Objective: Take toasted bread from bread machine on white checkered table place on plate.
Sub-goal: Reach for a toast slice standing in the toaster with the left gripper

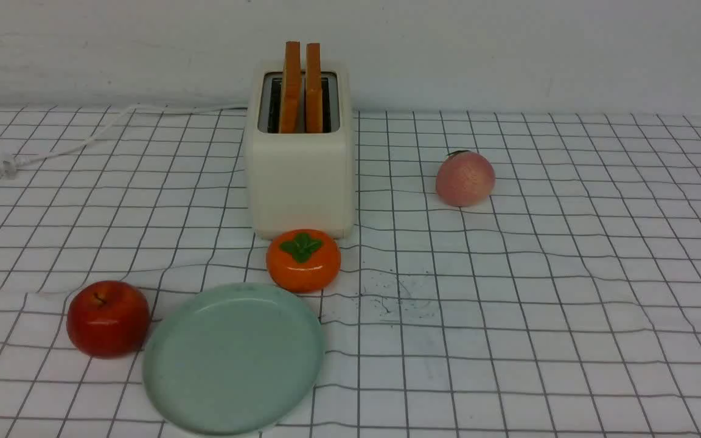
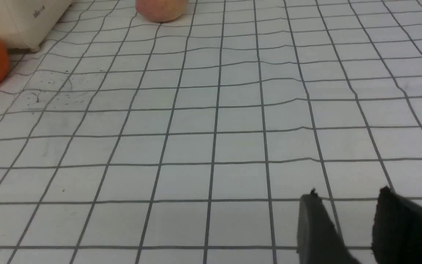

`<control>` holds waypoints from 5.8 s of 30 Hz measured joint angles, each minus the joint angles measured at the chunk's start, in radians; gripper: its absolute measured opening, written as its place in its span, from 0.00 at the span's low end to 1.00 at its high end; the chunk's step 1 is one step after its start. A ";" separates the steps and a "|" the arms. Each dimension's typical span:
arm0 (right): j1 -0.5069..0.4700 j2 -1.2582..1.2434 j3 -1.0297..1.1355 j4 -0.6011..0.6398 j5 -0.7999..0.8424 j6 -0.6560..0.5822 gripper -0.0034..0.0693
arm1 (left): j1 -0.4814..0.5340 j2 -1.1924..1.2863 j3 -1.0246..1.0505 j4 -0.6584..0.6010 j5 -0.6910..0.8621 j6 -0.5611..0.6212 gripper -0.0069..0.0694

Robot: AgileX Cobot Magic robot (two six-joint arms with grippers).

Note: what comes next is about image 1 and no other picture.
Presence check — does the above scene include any toast slice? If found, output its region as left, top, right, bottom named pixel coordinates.
left=278, top=41, right=302, bottom=134
left=304, top=43, right=324, bottom=133

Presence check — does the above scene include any cream white toaster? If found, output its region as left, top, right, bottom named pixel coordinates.
left=242, top=59, right=358, bottom=240

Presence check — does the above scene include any orange persimmon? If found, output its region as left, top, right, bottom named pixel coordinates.
left=265, top=228, right=341, bottom=294

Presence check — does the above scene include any pink peach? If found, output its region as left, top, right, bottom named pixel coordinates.
left=436, top=150, right=496, bottom=207

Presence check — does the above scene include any light green plate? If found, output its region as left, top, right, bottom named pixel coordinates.
left=142, top=283, right=325, bottom=437

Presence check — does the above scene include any white grid tablecloth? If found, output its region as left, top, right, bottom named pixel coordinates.
left=0, top=107, right=701, bottom=437

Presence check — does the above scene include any red apple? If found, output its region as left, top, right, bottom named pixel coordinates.
left=66, top=280, right=150, bottom=360

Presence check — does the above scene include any white power cord with plug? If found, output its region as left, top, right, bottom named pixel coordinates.
left=0, top=104, right=248, bottom=179

